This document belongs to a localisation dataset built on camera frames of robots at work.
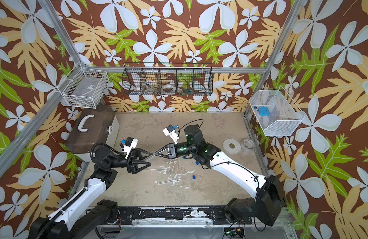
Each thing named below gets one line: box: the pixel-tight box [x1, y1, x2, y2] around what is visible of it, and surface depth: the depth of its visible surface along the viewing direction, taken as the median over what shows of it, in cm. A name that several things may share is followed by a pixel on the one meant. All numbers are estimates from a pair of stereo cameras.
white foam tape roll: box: [222, 138, 242, 155], surface depth 103 cm
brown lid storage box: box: [64, 104, 120, 162], surface depth 90 cm
